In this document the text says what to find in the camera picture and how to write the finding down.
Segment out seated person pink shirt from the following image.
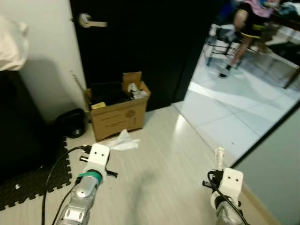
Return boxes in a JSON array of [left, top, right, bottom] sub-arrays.
[[218, 0, 282, 79]]

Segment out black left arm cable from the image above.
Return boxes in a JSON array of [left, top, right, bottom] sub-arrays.
[[41, 146, 90, 225]]

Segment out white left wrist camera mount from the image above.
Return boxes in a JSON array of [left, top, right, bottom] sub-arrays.
[[85, 143, 111, 176]]

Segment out spread white tissue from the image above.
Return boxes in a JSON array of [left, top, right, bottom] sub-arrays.
[[101, 129, 140, 151]]

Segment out white tissue wad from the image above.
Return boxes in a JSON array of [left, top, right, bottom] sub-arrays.
[[127, 82, 148, 100]]

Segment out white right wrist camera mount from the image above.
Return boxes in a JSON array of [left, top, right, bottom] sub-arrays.
[[217, 167, 244, 200]]

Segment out black foam puzzle mat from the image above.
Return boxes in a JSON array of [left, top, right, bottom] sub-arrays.
[[0, 136, 73, 211]]

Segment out silver door handle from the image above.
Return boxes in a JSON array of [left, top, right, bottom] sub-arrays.
[[78, 13, 108, 29]]

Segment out brown cardboard box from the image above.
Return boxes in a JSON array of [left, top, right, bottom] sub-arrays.
[[83, 71, 151, 142]]

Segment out black bed frame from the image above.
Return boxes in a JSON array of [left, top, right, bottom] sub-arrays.
[[0, 70, 64, 183]]

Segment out metal frame chair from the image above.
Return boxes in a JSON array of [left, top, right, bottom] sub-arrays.
[[205, 22, 270, 68]]

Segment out black door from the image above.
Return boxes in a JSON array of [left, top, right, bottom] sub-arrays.
[[69, 0, 235, 113]]

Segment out round black appliance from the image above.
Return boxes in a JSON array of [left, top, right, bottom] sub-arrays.
[[55, 108, 87, 139]]

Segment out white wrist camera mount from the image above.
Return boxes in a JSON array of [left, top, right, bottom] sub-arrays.
[[217, 167, 244, 200], [85, 143, 111, 176]]

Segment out dark wooden table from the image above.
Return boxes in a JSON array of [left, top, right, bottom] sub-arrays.
[[262, 9, 300, 90]]

